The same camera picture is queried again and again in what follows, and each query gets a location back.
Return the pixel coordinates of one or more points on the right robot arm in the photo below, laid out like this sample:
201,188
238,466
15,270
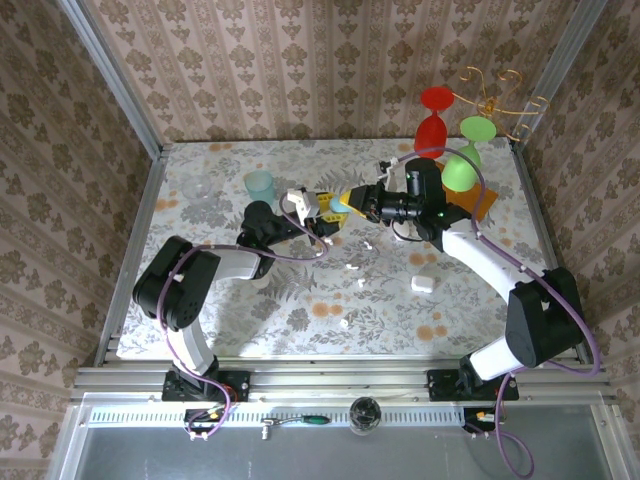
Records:
480,255

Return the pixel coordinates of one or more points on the dark round lens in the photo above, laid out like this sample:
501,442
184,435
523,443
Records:
365,415

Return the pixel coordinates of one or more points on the aluminium frame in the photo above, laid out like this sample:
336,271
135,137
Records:
116,82

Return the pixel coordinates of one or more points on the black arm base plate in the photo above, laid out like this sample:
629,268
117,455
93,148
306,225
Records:
235,385
442,385

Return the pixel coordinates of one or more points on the gold rack with wooden base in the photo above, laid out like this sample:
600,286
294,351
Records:
489,197

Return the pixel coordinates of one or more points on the teal plastic cup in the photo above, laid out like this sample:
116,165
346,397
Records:
260,187

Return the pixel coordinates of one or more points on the clear plastic cup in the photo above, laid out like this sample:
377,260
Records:
196,187

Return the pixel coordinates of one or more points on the green wine glass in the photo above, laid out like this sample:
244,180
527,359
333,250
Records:
457,175

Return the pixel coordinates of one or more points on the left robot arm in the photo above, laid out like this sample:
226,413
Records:
192,350

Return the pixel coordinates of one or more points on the red wine glass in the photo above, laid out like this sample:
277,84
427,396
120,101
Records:
430,132

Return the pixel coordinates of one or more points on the white earbud case with sticker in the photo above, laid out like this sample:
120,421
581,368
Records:
421,284

